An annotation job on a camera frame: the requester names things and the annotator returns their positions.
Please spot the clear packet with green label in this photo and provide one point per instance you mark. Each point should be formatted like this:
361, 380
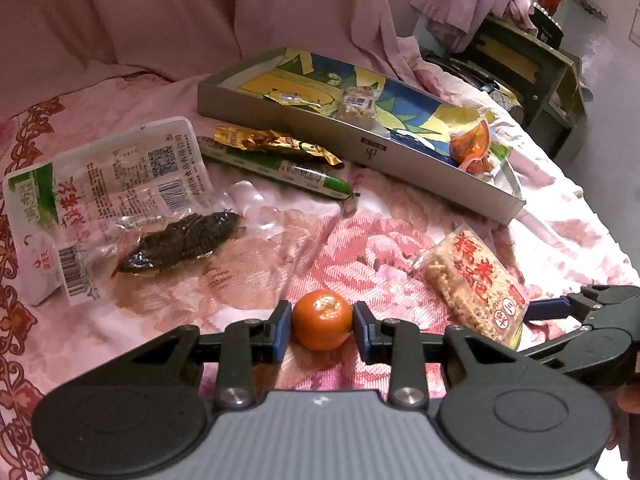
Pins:
100, 180

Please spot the grey cardboard box cartoon lining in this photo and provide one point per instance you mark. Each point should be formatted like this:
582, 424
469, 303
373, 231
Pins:
320, 125

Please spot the clear vacuum pack dark food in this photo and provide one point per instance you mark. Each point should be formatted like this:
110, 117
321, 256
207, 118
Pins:
180, 240

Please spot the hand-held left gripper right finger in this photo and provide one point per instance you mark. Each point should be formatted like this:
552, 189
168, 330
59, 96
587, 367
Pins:
361, 332

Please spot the pink curtain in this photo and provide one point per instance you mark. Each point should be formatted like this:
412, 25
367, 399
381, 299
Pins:
225, 15

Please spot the rice cracker packet red print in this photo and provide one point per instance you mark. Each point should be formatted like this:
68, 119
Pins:
472, 285

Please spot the tangerine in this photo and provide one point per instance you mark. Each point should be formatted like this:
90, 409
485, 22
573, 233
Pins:
322, 320

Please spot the black display device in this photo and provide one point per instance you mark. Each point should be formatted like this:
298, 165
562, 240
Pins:
547, 25

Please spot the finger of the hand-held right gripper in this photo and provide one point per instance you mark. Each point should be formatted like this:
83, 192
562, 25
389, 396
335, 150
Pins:
547, 308
590, 355

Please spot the rice cracker packet barcode label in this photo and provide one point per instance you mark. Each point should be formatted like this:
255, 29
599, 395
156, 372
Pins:
357, 105

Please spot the orange jelly snack packet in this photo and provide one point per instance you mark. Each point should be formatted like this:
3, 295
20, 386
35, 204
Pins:
472, 145

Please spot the pink floral blanket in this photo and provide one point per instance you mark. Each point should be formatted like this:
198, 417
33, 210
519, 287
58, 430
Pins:
360, 240

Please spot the gold foil snack wrapper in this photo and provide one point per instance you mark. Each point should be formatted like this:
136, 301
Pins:
270, 141

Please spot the dark wooden desk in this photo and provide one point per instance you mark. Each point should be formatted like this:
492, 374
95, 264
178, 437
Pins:
530, 70

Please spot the green sausage stick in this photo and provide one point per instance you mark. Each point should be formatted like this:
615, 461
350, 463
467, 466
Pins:
280, 170

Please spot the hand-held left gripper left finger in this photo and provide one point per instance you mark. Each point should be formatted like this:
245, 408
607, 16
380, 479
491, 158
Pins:
283, 332

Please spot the yellow snack packet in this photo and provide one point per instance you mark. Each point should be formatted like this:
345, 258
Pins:
292, 96

